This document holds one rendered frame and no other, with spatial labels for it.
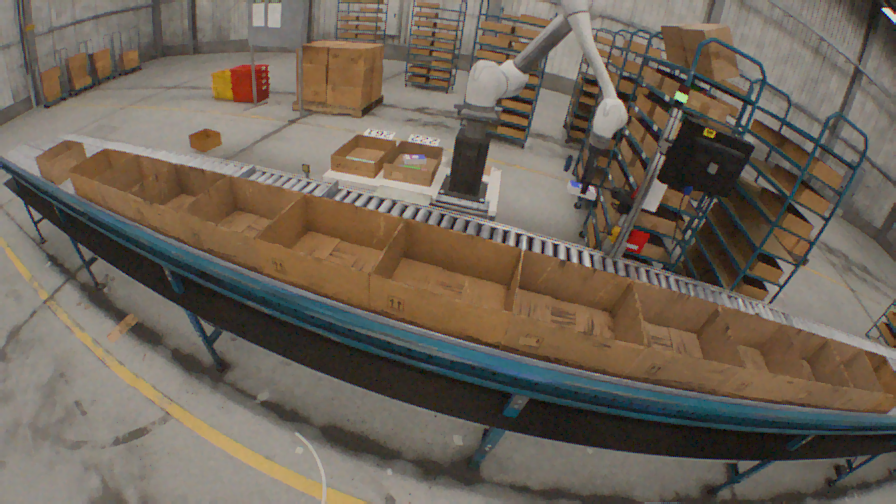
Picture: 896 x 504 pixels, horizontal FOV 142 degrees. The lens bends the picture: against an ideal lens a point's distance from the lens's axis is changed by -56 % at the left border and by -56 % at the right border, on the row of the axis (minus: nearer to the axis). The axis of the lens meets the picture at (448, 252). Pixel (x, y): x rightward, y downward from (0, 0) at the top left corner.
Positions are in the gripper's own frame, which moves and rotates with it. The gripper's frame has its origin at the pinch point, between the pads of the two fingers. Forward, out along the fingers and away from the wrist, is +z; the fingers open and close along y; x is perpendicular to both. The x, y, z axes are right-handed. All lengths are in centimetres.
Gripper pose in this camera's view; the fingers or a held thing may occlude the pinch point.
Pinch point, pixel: (583, 185)
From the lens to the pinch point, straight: 167.8
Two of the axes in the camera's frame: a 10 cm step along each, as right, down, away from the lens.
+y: -2.4, 5.8, -7.8
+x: 9.6, 2.6, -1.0
